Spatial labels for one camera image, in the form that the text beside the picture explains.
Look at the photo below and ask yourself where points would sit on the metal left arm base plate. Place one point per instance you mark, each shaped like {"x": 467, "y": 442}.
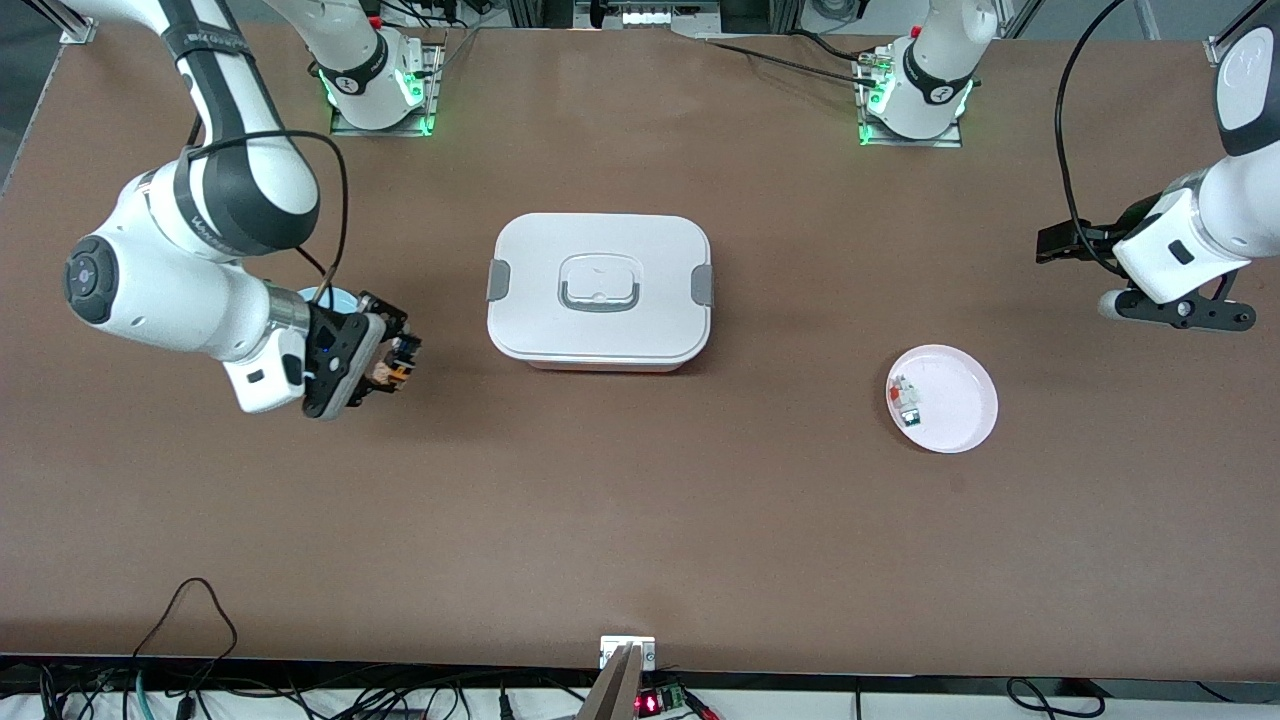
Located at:
{"x": 940, "y": 142}

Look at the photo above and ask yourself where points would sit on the circuit board with red display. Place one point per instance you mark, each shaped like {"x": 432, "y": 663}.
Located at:
{"x": 650, "y": 703}

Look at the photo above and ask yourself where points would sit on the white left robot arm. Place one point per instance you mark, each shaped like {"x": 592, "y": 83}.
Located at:
{"x": 930, "y": 80}

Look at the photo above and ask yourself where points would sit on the white light bar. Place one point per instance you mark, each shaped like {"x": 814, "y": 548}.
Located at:
{"x": 650, "y": 17}

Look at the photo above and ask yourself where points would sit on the white mounting bracket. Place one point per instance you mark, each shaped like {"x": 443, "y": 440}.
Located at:
{"x": 612, "y": 645}

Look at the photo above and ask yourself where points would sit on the aluminium table corner bracket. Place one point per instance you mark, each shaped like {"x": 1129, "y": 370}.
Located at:
{"x": 78, "y": 34}
{"x": 1214, "y": 50}

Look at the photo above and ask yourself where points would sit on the orange switch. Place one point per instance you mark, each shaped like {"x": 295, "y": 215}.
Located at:
{"x": 392, "y": 376}

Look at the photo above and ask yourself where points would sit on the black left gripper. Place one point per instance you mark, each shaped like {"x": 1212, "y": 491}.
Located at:
{"x": 1131, "y": 220}

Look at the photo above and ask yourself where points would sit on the red switch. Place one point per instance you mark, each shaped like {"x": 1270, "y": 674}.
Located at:
{"x": 900, "y": 386}

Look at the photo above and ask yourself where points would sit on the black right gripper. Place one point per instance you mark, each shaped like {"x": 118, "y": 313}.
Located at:
{"x": 372, "y": 331}

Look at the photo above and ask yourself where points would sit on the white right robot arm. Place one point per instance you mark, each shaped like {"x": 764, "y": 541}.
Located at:
{"x": 170, "y": 290}

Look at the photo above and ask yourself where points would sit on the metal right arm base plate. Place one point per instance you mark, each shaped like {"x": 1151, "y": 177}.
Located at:
{"x": 436, "y": 100}

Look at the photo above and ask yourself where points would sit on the light blue plate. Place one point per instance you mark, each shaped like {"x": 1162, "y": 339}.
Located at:
{"x": 345, "y": 299}

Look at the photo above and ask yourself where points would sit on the grey camera pole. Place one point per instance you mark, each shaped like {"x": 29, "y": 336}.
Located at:
{"x": 615, "y": 695}

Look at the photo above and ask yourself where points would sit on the white lunch box grey clips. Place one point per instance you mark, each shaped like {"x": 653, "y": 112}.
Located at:
{"x": 600, "y": 320}

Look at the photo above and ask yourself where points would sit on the pink plate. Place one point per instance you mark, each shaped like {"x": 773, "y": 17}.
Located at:
{"x": 955, "y": 400}

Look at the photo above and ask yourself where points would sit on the green switch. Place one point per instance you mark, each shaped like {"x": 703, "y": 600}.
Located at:
{"x": 911, "y": 416}

